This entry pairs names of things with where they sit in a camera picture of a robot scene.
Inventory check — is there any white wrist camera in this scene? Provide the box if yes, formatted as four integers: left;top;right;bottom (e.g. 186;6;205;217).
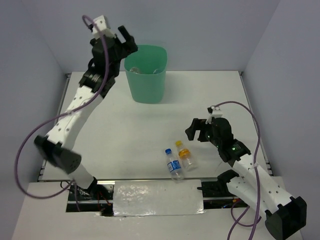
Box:
205;105;223;124
93;15;114;38

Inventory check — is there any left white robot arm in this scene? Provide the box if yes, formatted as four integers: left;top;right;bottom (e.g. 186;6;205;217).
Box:
34;25;138;200

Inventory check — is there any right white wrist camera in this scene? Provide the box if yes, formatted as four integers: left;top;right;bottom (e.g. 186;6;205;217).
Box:
205;105;223;124

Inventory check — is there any green plastic bin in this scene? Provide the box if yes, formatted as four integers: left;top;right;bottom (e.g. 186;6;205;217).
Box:
124;44;168;104

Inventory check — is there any small bottle blue cap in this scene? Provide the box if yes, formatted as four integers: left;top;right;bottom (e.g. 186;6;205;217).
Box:
164;148;185;181

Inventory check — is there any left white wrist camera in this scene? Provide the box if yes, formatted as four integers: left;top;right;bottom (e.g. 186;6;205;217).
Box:
93;15;114;38

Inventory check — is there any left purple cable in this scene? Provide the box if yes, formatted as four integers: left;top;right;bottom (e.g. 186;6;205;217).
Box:
14;15;111;213

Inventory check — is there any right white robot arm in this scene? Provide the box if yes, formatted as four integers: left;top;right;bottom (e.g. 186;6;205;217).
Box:
185;117;307;240

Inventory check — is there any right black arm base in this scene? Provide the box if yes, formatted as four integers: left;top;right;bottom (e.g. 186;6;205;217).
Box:
197;180;247;210

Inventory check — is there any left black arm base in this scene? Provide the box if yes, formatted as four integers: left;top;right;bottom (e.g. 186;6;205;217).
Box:
65;184;114;217

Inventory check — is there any silver foil tape sheet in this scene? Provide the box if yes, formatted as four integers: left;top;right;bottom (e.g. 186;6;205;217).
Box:
113;179;205;217

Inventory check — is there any clear bottle blue label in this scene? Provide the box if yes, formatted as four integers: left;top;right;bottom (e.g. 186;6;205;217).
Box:
153;69;162;74

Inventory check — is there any small bottle yellow cap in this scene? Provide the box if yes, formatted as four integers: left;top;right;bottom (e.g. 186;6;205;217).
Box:
175;140;198;171

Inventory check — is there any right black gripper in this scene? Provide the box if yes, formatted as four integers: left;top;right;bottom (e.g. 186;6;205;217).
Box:
185;118;221;148

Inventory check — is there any clear bottle white cap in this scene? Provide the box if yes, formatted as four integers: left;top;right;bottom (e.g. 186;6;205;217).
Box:
129;67;142;74

